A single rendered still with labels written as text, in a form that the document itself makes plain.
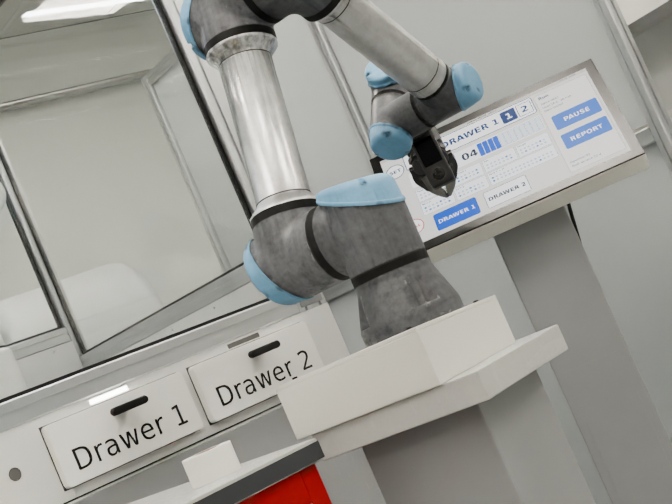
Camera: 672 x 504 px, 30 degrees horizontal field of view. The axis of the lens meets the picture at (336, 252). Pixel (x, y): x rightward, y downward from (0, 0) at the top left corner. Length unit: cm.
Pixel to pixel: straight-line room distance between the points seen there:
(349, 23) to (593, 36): 130
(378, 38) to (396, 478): 71
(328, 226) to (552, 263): 93
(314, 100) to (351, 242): 227
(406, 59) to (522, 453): 70
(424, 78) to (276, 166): 35
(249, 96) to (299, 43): 209
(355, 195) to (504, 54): 170
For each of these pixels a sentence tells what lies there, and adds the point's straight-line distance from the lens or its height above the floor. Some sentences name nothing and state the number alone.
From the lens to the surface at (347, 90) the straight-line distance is 385.
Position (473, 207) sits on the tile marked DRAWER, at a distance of 254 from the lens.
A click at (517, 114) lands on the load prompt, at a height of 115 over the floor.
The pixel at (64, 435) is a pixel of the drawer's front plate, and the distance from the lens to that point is 214.
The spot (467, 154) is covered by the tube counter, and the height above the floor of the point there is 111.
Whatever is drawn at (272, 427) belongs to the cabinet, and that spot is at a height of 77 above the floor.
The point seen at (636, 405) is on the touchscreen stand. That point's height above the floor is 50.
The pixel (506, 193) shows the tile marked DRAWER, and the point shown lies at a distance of 254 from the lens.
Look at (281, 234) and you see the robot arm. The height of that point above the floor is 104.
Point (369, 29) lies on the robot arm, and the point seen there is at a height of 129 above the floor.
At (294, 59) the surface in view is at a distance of 404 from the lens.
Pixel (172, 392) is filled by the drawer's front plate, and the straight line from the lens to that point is 226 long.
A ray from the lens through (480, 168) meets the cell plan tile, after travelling 261.
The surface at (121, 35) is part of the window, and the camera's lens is 253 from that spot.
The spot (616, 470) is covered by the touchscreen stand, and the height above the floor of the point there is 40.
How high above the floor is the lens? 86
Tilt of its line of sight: 4 degrees up
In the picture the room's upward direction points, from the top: 24 degrees counter-clockwise
